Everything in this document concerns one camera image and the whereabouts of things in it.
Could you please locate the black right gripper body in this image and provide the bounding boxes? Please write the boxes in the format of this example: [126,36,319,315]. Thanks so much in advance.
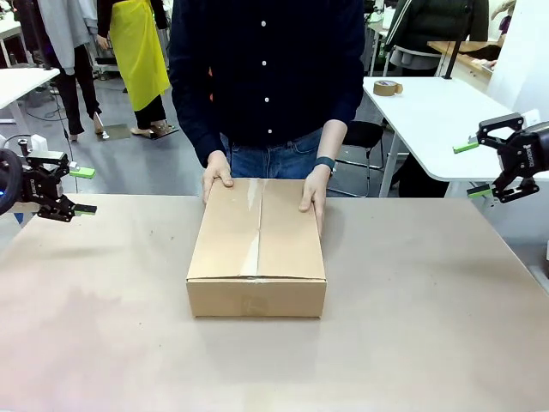
[497,123,549,184]

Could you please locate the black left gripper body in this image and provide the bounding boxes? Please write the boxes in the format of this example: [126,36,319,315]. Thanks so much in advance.
[19,164,65,208]

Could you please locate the brown cardboard box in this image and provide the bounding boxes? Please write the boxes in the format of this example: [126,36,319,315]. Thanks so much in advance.
[185,178,328,319]

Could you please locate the person's right forearm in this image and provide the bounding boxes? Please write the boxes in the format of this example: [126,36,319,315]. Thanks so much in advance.
[169,64,225,167]

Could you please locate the person's left forearm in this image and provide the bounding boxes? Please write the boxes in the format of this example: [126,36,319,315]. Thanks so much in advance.
[317,118,349,163]

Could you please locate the person's right hand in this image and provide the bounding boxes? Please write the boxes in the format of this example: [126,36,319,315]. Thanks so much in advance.
[202,149,235,206]

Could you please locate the person's left hand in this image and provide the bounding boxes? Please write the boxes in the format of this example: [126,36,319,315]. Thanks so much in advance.
[299,165,329,238]

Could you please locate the white table with rounded corner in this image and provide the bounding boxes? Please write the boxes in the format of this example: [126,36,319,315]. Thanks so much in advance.
[362,76,549,199]

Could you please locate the wooden bench top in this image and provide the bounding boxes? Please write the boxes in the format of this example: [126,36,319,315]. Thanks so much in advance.
[427,40,502,81]

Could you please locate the black upright pole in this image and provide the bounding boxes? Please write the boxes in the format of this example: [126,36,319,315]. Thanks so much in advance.
[441,0,469,81]

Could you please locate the white work table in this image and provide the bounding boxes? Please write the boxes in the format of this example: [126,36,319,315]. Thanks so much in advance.
[0,67,61,125]

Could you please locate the brown packing tape roll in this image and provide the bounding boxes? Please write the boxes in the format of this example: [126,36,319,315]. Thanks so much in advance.
[372,79,405,97]

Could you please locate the person in dark jacket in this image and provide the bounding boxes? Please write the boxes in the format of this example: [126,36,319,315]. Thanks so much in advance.
[383,0,490,78]

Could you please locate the black folding chair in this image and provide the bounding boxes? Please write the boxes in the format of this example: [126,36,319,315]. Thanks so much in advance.
[328,121,388,199]

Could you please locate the figure in yellow apron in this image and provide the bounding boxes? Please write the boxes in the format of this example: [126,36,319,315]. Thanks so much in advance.
[96,0,179,139]

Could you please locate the figure in grey coat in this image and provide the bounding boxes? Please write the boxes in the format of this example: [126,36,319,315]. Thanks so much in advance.
[12,0,104,142]

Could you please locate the small white background table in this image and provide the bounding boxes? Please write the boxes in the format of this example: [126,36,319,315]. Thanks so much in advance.
[0,19,33,69]

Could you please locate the person in dark shirt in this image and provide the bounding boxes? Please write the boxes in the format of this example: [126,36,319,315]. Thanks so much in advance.
[168,0,366,180]

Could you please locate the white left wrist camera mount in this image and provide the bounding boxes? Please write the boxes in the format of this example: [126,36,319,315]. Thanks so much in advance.
[16,134,62,159]

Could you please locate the grey mannequin base plate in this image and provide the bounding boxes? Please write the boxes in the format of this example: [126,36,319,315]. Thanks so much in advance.
[96,123,132,141]

